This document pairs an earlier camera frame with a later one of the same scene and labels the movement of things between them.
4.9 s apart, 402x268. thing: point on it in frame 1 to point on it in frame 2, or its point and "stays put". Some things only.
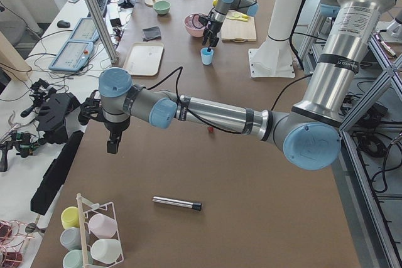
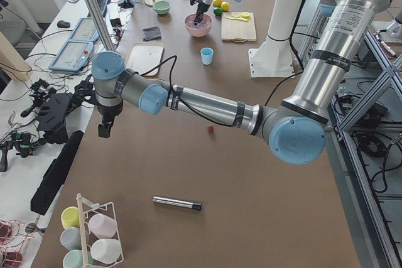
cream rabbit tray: x=144 y=58 stays put
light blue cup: x=206 y=56 stays put
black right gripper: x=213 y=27 to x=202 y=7
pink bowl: x=197 y=32 stays put
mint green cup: x=73 y=258 stays put
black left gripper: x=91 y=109 to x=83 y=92
